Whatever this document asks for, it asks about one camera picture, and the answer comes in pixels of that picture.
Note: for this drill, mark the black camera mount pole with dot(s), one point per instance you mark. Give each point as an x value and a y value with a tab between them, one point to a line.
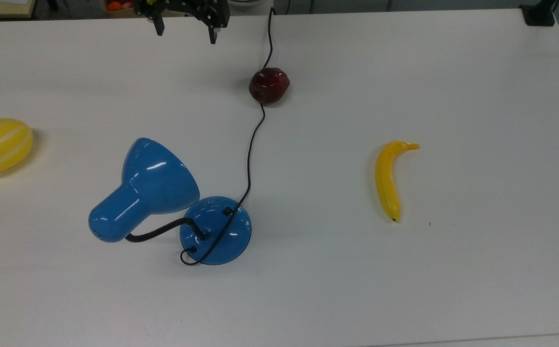
538	13

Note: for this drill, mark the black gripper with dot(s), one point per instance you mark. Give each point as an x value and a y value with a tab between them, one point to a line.
187	6

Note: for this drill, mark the dark red toy apple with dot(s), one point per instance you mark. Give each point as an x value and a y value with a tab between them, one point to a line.
269	86

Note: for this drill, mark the box of toy fruit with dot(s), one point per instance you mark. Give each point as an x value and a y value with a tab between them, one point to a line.
115	6

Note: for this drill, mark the yellow toy banana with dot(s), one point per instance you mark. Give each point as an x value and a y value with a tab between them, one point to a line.
386	180

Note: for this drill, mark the blue desk lamp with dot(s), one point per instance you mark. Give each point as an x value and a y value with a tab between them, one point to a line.
151	188

